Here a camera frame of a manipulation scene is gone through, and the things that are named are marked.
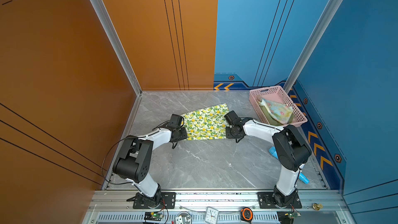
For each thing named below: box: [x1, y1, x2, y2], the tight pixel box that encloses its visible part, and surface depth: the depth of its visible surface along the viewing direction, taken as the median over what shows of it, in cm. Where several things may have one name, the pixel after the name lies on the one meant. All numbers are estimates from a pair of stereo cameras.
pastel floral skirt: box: [258, 99, 294, 125], surface depth 105 cm
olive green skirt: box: [260, 105, 294, 126], surface depth 100 cm
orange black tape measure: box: [240, 206, 254, 224], surface depth 69 cm
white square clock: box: [204, 206, 220, 224], surface depth 70 cm
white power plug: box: [175, 211, 193, 224], surface depth 64 cm
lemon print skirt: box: [180, 103, 230, 141], surface depth 102 cm
